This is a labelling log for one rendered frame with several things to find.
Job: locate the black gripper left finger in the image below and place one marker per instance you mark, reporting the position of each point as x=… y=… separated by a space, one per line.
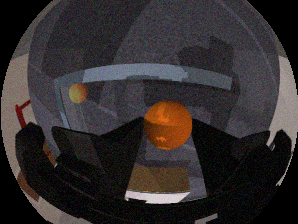
x=113 y=153

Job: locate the orange ball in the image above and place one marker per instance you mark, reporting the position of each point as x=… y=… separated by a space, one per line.
x=167 y=124

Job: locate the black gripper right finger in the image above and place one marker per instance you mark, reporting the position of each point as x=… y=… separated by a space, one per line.
x=220 y=154

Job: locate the translucent yellow-green ball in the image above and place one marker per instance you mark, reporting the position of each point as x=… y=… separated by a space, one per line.
x=78 y=92

